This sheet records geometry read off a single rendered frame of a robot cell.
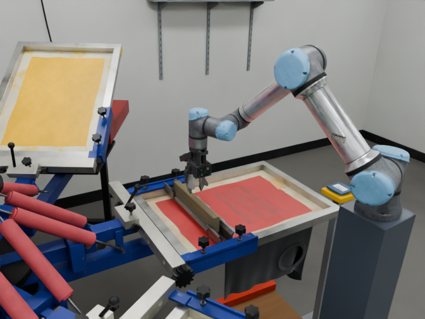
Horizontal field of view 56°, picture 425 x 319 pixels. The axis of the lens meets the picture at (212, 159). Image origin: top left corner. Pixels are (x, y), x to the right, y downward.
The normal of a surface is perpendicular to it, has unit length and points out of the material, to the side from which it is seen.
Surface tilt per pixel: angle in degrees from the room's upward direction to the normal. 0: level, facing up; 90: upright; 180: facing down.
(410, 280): 0
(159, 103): 90
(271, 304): 0
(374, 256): 90
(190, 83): 90
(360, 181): 95
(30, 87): 32
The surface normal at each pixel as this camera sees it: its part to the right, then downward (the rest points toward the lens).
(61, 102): 0.03, -0.55
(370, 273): -0.82, 0.22
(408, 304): 0.03, -0.91
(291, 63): -0.64, 0.21
